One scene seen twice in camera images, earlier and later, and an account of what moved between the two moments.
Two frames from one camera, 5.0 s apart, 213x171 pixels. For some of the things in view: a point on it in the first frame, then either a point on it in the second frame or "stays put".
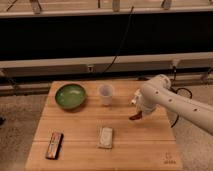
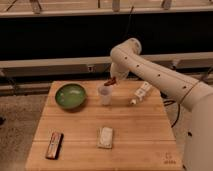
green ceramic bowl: [70, 96] stays put
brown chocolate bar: [54, 145] stays put
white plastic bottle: [138, 94] stays put
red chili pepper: [137, 116] to [112, 81]
